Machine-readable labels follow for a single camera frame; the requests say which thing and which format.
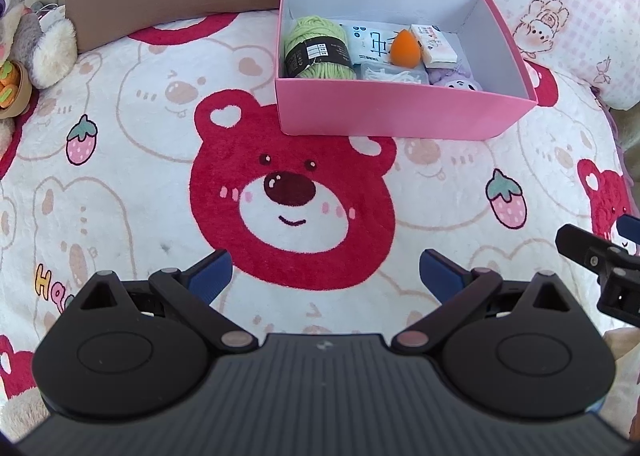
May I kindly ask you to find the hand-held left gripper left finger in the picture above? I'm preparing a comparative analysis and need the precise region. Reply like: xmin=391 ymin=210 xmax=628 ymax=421
xmin=65 ymin=249 xmax=259 ymax=354

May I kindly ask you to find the grey rabbit plush toy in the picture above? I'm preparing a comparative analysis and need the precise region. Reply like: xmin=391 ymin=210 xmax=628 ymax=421
xmin=0 ymin=0 xmax=78 ymax=159

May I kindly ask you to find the purple plush toy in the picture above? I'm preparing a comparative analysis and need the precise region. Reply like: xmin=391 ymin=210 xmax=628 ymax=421
xmin=427 ymin=63 xmax=483 ymax=91

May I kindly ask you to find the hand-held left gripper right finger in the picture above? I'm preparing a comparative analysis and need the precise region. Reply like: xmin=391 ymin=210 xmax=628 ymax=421
xmin=391 ymin=249 xmax=583 ymax=354

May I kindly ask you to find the white charging cable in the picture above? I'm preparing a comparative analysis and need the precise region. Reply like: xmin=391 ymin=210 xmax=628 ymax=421
xmin=32 ymin=0 xmax=67 ymax=19

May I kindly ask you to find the blue white wet wipes pack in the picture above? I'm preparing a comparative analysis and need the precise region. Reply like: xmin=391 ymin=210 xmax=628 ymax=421
xmin=345 ymin=20 xmax=426 ymax=67

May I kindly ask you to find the bear printed blanket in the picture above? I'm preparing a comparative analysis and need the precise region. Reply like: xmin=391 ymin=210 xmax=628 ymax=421
xmin=0 ymin=10 xmax=631 ymax=417

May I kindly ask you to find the pink cardboard box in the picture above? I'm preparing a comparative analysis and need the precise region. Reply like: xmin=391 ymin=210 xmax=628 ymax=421
xmin=274 ymin=0 xmax=538 ymax=141

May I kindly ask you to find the clear floss pick box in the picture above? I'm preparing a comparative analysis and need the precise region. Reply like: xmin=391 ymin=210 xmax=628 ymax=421
xmin=360 ymin=63 xmax=431 ymax=85

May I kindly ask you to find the small white tissue pack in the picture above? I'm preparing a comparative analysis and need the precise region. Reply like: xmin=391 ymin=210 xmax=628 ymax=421
xmin=410 ymin=24 xmax=461 ymax=69

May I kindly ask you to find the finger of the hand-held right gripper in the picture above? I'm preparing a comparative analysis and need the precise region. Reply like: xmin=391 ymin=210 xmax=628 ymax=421
xmin=617 ymin=215 xmax=640 ymax=243
xmin=556 ymin=223 xmax=640 ymax=277

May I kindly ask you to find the gold bed sheet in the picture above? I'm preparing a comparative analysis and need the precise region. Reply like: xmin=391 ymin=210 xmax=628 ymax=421
xmin=607 ymin=106 xmax=640 ymax=217

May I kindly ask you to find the orange makeup sponge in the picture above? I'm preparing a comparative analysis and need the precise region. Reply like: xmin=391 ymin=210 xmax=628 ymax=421
xmin=390 ymin=29 xmax=423 ymax=69

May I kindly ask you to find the beige fluffy cloth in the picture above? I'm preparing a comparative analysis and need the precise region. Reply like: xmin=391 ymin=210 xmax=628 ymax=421
xmin=0 ymin=386 xmax=53 ymax=442
xmin=602 ymin=328 xmax=640 ymax=389

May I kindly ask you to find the green yarn ball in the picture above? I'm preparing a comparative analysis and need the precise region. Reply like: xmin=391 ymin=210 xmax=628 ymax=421
xmin=283 ymin=14 xmax=357 ymax=80

